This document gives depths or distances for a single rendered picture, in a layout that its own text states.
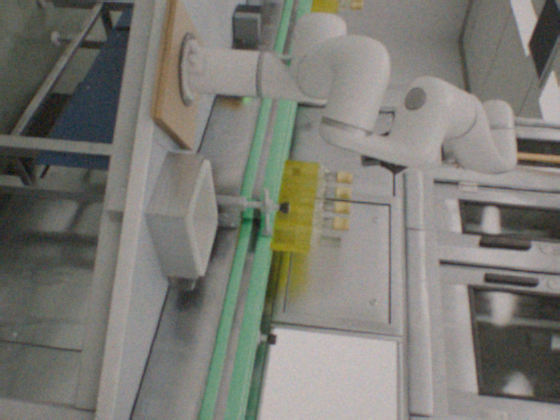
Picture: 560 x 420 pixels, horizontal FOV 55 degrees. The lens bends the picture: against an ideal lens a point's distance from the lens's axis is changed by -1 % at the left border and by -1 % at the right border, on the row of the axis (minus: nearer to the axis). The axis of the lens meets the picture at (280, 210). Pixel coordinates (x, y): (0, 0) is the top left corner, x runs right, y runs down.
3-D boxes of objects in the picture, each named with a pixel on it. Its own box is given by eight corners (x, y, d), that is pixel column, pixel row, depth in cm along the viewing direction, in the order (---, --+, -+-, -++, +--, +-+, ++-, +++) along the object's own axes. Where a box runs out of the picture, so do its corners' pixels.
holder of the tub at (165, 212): (167, 288, 125) (200, 292, 125) (144, 213, 104) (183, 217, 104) (184, 230, 136) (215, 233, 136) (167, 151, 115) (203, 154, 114)
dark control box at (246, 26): (233, 39, 173) (259, 41, 172) (231, 16, 167) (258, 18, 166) (238, 25, 178) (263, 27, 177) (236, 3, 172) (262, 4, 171)
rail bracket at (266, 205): (239, 235, 137) (288, 240, 136) (234, 191, 124) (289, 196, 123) (241, 226, 139) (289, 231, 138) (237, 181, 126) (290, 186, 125)
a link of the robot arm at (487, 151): (428, 96, 97) (479, 118, 112) (433, 167, 95) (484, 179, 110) (473, 83, 91) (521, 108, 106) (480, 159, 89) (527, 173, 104)
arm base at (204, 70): (173, 76, 106) (251, 81, 105) (183, 19, 109) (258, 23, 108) (190, 108, 121) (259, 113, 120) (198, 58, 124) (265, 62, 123)
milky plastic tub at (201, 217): (165, 277, 121) (203, 281, 120) (145, 213, 104) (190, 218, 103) (183, 216, 132) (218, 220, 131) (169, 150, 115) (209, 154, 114)
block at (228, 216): (211, 228, 136) (238, 231, 136) (207, 204, 129) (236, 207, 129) (214, 217, 139) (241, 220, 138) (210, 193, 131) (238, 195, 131)
